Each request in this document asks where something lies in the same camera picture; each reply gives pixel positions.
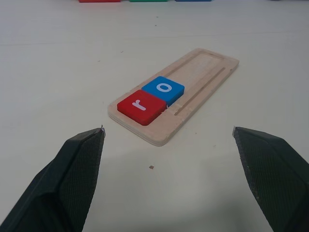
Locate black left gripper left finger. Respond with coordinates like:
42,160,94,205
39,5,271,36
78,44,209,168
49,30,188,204
0,127,106,232

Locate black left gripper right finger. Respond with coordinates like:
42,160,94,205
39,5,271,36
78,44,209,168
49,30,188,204
232,126,309,232

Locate red letter tile r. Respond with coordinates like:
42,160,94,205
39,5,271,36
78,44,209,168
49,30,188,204
116,89,168,127

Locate wooden letter tray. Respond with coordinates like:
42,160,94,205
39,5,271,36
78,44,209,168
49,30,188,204
107,47,240,147

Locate blue letter tile o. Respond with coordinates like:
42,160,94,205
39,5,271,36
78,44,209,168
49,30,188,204
141,75,185,107

